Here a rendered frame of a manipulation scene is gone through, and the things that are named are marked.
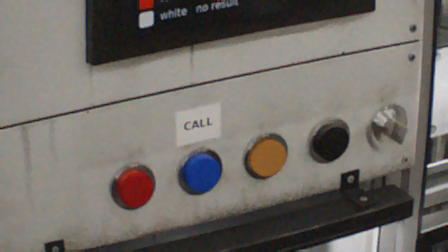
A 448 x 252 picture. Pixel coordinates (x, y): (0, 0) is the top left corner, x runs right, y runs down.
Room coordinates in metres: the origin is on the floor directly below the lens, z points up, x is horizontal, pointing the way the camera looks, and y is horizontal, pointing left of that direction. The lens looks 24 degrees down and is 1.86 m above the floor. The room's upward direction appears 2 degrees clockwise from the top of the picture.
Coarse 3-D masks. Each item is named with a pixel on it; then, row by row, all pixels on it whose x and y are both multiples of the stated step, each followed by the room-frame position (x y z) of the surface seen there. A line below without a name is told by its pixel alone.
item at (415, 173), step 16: (432, 0) 1.00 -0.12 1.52; (432, 16) 1.00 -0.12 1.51; (432, 32) 1.01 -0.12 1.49; (416, 144) 1.00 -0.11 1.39; (416, 160) 1.00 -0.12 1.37; (400, 176) 0.99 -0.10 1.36; (416, 176) 1.00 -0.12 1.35; (416, 192) 1.00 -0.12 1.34; (416, 208) 1.00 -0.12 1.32; (416, 224) 1.00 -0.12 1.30; (384, 240) 0.99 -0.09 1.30
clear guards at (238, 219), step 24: (432, 48) 1.01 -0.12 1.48; (432, 72) 1.01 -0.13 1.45; (432, 96) 1.01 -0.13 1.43; (432, 120) 1.01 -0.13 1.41; (432, 144) 1.01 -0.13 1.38; (432, 168) 1.01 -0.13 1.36; (336, 192) 0.96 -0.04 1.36; (432, 192) 1.01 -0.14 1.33; (240, 216) 0.91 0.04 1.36; (264, 216) 0.92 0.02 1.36; (432, 216) 1.01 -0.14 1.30; (144, 240) 0.86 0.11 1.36; (168, 240) 0.87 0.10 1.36; (336, 240) 0.96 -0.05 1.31; (360, 240) 0.97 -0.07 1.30
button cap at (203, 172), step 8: (192, 160) 0.87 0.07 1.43; (200, 160) 0.86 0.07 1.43; (208, 160) 0.87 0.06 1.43; (192, 168) 0.86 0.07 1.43; (200, 168) 0.86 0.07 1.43; (208, 168) 0.87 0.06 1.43; (216, 168) 0.87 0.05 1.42; (184, 176) 0.86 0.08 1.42; (192, 176) 0.86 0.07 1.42; (200, 176) 0.86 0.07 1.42; (208, 176) 0.87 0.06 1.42; (216, 176) 0.87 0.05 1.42; (192, 184) 0.86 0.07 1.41; (200, 184) 0.86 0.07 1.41; (208, 184) 0.87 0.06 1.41
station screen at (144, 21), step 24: (144, 0) 0.83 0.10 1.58; (168, 0) 0.84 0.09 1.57; (192, 0) 0.85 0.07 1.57; (216, 0) 0.86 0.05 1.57; (240, 0) 0.87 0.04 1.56; (264, 0) 0.88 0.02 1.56; (288, 0) 0.89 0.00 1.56; (312, 0) 0.90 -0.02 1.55; (336, 0) 0.91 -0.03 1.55; (144, 24) 0.83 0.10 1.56; (168, 24) 0.84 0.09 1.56; (192, 24) 0.85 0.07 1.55
